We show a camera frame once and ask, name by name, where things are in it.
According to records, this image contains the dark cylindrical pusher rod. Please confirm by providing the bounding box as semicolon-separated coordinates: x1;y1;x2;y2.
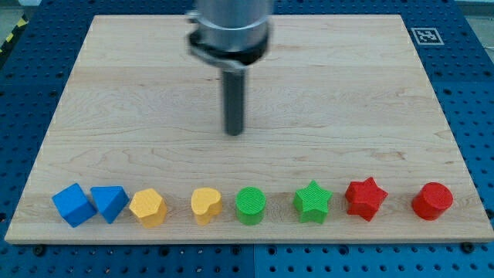
222;70;245;136

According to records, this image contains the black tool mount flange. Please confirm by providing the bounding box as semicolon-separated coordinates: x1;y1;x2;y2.
188;30;269;67

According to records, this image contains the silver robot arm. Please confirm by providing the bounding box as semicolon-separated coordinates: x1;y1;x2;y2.
188;0;273;136

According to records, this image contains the blue triangle block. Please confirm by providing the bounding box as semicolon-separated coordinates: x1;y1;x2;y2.
90;185;129;224

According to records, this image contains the blue cube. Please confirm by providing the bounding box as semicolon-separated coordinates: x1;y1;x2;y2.
52;183;96;228

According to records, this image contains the wooden board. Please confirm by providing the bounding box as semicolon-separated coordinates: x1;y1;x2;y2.
5;15;493;245

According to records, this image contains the green cylinder block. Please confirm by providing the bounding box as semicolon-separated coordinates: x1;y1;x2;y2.
235;187;266;225

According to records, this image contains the yellow heart block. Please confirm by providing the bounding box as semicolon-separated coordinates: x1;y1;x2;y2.
191;188;223;225

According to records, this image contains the green star block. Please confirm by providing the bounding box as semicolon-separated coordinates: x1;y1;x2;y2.
293;180;333;224

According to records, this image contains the yellow hexagon block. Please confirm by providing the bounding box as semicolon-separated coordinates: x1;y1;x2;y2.
129;188;167;229

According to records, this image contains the red star block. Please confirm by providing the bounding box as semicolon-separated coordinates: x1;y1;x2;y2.
345;177;388;222

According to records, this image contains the white fiducial marker tag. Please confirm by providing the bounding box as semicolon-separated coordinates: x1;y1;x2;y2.
411;27;444;46

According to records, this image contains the red cylinder block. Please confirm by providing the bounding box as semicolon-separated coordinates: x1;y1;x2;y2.
411;182;454;221

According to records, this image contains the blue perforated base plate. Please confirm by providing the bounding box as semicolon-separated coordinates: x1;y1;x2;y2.
1;0;493;277

